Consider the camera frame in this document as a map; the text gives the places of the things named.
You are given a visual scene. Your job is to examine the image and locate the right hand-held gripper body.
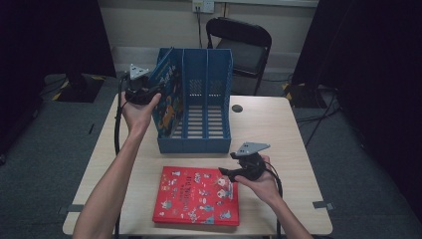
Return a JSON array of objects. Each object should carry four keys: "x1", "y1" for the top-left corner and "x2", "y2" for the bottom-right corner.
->
[{"x1": 234, "y1": 141, "x2": 272, "y2": 182}]

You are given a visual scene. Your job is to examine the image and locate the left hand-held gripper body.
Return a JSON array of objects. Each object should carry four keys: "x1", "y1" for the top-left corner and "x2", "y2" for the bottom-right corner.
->
[{"x1": 124, "y1": 64, "x2": 154, "y2": 107}]

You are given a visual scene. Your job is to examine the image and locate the blue monster picture book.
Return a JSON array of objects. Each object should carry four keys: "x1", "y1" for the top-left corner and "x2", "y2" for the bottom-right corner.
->
[{"x1": 147, "y1": 47, "x2": 184, "y2": 138}]

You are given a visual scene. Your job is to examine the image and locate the blue plastic file rack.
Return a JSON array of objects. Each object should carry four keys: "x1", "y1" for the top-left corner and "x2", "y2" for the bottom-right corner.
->
[{"x1": 154, "y1": 48, "x2": 234, "y2": 154}]

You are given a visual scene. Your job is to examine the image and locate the red picture book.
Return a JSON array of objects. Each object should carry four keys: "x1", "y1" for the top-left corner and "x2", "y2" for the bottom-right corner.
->
[{"x1": 152, "y1": 165, "x2": 241, "y2": 227}]

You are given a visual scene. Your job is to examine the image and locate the person's left hand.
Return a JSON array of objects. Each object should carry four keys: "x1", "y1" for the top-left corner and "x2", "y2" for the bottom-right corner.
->
[{"x1": 120, "y1": 92, "x2": 162, "y2": 137}]

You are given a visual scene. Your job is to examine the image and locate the person's right hand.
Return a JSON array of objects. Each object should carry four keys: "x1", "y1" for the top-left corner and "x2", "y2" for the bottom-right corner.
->
[{"x1": 233, "y1": 154, "x2": 283, "y2": 205}]

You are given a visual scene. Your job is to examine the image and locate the black stand base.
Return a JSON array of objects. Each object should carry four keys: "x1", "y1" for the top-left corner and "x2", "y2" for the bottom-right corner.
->
[
  {"x1": 52, "y1": 73, "x2": 106, "y2": 104},
  {"x1": 287, "y1": 83, "x2": 329, "y2": 109}
]

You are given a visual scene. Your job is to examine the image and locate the grey tape strip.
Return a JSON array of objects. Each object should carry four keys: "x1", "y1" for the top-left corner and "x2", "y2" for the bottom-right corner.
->
[
  {"x1": 313, "y1": 200, "x2": 334, "y2": 212},
  {"x1": 58, "y1": 203, "x2": 85, "y2": 215}
]

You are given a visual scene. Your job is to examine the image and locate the black folding chair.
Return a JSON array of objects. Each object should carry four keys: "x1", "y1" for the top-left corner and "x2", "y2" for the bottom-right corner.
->
[{"x1": 205, "y1": 17, "x2": 273, "y2": 97}]

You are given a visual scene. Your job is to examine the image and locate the black curtain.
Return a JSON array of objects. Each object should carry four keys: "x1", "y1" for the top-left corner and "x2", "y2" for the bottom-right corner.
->
[
  {"x1": 292, "y1": 0, "x2": 422, "y2": 213},
  {"x1": 0, "y1": 0, "x2": 117, "y2": 157}
]

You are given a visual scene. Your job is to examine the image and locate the left hand-held gripper cable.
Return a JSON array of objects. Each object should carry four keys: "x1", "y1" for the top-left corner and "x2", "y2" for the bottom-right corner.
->
[{"x1": 113, "y1": 73, "x2": 129, "y2": 239}]

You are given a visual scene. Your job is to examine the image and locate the hand-held gripper cable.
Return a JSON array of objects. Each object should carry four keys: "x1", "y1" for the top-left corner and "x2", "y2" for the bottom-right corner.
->
[
  {"x1": 263, "y1": 160, "x2": 284, "y2": 239},
  {"x1": 113, "y1": 73, "x2": 129, "y2": 239}
]

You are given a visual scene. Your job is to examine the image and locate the right hand-held gripper cable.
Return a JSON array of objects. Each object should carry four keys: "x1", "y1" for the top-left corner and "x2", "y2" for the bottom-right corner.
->
[{"x1": 263, "y1": 160, "x2": 284, "y2": 239}]

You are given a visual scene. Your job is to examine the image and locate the black wall socket cable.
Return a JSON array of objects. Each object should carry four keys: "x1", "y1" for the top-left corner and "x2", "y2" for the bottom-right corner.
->
[{"x1": 196, "y1": 8, "x2": 204, "y2": 49}]

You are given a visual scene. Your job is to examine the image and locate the black floor cables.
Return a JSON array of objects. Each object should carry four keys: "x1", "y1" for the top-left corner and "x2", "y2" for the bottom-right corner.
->
[{"x1": 295, "y1": 89, "x2": 342, "y2": 148}]

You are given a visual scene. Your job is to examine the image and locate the white wall socket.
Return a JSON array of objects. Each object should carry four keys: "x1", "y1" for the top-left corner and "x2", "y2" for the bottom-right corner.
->
[{"x1": 192, "y1": 0, "x2": 216, "y2": 14}]

